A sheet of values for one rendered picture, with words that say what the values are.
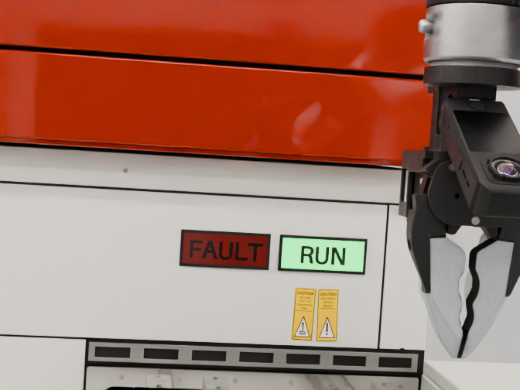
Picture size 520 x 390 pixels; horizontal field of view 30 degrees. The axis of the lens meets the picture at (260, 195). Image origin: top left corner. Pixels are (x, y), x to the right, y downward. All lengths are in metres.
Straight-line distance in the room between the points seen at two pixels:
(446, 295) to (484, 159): 0.12
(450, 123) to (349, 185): 0.61
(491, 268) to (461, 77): 0.14
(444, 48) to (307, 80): 0.54
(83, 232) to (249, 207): 0.22
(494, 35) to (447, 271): 0.17
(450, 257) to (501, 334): 2.29
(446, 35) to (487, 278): 0.18
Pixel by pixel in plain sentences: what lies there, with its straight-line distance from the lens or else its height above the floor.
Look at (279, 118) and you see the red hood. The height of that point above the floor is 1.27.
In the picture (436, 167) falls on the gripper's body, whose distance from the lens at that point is 0.70.
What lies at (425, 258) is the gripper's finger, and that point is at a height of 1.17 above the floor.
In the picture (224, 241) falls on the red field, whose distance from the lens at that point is 1.27.
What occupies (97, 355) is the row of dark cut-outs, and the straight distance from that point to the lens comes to 1.30.
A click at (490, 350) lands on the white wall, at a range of 3.00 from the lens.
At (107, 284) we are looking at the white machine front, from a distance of 1.28.
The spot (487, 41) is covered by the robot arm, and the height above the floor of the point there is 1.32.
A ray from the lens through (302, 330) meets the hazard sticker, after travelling 1.31.
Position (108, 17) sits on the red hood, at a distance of 1.22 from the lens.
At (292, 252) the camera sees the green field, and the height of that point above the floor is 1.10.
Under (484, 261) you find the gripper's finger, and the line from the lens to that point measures 0.72.
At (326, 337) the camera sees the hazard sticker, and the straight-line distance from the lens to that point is 1.31.
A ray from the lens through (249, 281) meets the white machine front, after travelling 1.28.
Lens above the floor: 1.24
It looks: 3 degrees down
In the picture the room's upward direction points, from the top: 4 degrees clockwise
